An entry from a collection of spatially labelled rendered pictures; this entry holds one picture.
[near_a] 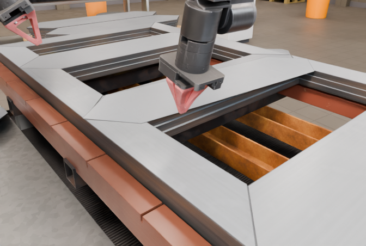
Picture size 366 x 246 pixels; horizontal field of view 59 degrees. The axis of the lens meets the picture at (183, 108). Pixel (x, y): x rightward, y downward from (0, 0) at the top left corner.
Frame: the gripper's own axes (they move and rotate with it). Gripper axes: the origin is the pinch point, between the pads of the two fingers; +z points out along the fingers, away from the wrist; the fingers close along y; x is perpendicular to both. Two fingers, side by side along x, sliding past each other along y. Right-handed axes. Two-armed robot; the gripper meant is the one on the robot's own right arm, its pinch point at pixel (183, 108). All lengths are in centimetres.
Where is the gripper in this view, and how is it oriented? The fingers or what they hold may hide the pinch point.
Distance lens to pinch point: 60.0
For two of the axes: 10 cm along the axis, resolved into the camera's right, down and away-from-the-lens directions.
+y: -6.2, -5.4, 5.7
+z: -1.6, 8.0, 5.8
